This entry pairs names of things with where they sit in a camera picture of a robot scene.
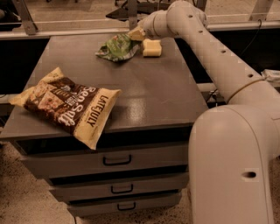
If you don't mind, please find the yellow sponge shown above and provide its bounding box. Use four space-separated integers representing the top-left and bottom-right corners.
143 38 162 57

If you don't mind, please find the top grey drawer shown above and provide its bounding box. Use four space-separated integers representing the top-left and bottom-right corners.
22 141 188 179

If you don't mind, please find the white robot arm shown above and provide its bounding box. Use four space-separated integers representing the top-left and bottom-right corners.
137 0 280 224

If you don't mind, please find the grey metal rail frame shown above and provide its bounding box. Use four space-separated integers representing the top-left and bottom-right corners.
0 0 280 40

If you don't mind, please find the grey drawer cabinet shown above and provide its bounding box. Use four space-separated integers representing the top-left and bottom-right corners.
1 34 207 217

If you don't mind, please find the white packet on ledge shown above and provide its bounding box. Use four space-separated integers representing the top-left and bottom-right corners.
261 69 280 83

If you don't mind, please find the brown Late July chip bag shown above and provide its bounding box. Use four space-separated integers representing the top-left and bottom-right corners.
10 67 121 150

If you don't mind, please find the grey drawer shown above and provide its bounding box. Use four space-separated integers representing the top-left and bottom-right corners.
50 172 189 203
22 141 188 179
67 191 181 217

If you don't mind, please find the green jalapeno chip bag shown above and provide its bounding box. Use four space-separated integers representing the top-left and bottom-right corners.
95 33 141 62

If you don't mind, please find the black chair base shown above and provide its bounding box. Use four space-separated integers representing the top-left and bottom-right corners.
106 0 171 22

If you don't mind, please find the bottom grey drawer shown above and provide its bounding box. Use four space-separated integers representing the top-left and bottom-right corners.
67 191 181 217

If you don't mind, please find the middle grey drawer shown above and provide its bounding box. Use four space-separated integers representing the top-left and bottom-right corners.
50 172 189 203

